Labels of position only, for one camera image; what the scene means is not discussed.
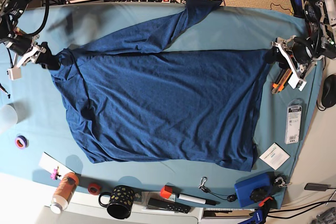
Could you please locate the red orange cube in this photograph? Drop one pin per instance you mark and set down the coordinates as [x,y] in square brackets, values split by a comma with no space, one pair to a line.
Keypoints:
[166,192]

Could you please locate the blue plastic case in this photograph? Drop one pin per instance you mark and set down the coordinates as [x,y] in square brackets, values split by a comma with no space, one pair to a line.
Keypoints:
[254,189]

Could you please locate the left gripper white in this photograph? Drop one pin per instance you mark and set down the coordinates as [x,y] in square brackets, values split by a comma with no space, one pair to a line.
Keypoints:
[295,53]

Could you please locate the white black marker pen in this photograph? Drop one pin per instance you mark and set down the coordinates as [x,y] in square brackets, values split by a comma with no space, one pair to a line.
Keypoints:
[196,200]

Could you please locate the black power adapter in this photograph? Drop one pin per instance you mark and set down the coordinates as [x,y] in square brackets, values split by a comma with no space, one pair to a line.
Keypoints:
[316,187]

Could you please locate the black remote control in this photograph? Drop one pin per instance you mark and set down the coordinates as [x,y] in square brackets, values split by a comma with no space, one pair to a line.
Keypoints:
[170,206]

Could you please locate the blue orange clamp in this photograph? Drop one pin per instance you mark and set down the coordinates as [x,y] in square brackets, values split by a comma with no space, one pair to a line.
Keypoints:
[260,214]

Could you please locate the dark blue t-shirt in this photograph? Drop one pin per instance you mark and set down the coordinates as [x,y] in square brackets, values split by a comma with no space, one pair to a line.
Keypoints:
[127,99]

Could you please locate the translucent plastic cup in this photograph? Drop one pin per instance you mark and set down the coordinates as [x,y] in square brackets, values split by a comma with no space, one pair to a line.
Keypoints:
[8,118]

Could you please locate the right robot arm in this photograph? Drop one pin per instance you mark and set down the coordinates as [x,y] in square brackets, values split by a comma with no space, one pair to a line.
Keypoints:
[23,44]

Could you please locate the pink small clip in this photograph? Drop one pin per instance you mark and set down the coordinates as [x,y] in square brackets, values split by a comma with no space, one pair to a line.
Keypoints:
[55,175]

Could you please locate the orange plastic bottle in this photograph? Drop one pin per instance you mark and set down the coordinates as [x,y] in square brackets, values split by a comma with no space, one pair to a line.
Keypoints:
[64,193]

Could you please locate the white paper card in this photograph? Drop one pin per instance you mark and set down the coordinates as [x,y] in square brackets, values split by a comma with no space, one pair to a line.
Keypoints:
[48,163]

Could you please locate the packaged bit set blister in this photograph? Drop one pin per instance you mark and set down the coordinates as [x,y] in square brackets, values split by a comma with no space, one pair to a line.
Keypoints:
[293,121]

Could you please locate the black mug gold pattern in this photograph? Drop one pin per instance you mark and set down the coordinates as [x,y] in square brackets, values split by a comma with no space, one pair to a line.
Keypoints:
[119,202]

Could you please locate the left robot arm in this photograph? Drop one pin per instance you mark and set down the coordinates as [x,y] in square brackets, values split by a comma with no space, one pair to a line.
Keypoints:
[319,16]

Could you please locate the black computer mouse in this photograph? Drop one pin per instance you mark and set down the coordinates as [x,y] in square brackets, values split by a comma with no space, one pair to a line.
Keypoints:
[328,98]

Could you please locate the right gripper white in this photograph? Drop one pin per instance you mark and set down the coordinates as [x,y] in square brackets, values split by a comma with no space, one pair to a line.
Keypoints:
[46,59]

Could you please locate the purple tape roll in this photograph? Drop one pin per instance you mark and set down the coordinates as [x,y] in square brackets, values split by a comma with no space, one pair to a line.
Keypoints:
[21,142]

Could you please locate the red tape roll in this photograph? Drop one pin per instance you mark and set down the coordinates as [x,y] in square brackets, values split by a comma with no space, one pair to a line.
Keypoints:
[94,188]

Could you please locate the orange black utility knife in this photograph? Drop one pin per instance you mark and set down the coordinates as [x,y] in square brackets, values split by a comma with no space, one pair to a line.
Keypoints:
[281,80]

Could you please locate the white square paper leaflet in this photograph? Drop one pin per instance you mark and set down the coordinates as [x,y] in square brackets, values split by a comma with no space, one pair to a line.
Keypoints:
[274,156]

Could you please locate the carabiner with black lanyard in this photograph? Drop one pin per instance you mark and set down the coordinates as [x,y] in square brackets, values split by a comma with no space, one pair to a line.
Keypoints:
[228,198]

